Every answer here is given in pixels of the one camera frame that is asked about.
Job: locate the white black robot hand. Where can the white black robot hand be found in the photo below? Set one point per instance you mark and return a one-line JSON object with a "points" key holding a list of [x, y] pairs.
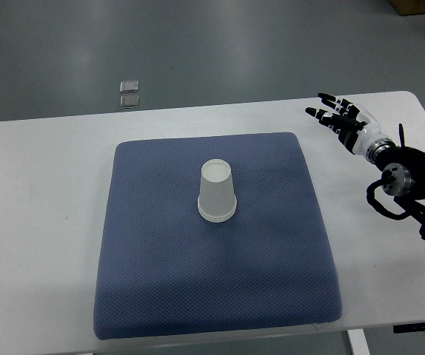
{"points": [[357, 130]]}

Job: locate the white paper cup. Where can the white paper cup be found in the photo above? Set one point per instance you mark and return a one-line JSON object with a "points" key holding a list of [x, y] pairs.
{"points": [[216, 219], [216, 195]]}

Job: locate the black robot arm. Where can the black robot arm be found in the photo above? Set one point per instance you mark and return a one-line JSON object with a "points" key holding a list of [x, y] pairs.
{"points": [[402, 177]]}

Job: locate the brown cardboard box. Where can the brown cardboard box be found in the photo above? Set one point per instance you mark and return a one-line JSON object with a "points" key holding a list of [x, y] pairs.
{"points": [[409, 7]]}

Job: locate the white table leg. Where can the white table leg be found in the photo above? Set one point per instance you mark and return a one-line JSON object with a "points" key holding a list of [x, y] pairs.
{"points": [[358, 342]]}

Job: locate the black table control panel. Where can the black table control panel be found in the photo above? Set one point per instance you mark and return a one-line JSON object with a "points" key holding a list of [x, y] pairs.
{"points": [[409, 328]]}

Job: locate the lower metal floor plate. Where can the lower metal floor plate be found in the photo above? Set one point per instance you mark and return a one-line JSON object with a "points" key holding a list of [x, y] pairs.
{"points": [[129, 101]]}

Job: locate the metal floor plate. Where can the metal floor plate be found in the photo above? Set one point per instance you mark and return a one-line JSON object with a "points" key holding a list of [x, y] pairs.
{"points": [[129, 86], [129, 101]]}

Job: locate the upper metal floor plate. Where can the upper metal floor plate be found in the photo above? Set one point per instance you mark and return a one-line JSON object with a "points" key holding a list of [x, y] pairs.
{"points": [[129, 86]]}

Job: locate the blue mesh cushion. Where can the blue mesh cushion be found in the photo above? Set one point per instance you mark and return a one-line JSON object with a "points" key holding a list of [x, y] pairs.
{"points": [[164, 270]]}

